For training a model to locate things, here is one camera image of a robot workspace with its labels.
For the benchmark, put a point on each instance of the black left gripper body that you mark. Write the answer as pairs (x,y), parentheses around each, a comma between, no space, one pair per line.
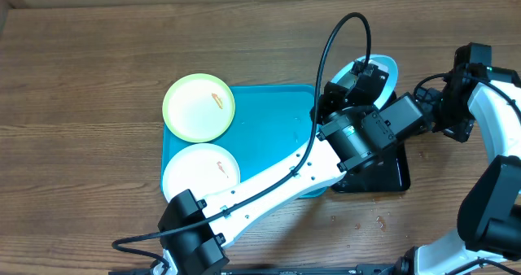
(330,101)

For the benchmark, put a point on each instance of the light blue plate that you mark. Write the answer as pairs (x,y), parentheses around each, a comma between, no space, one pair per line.
(384,63)

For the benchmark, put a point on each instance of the pink white plate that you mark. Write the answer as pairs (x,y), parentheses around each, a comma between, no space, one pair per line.
(202,168)

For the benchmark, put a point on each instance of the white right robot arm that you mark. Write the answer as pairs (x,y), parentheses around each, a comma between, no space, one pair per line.
(488,223)

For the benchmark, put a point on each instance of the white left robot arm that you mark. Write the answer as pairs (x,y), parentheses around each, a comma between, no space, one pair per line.
(210,208)

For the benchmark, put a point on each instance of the black water tray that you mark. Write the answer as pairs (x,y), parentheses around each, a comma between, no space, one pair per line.
(382,173)

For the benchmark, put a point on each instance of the teal serving tray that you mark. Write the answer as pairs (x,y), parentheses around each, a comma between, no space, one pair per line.
(270,123)

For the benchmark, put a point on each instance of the yellow plate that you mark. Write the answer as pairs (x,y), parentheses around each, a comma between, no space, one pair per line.
(198,108)

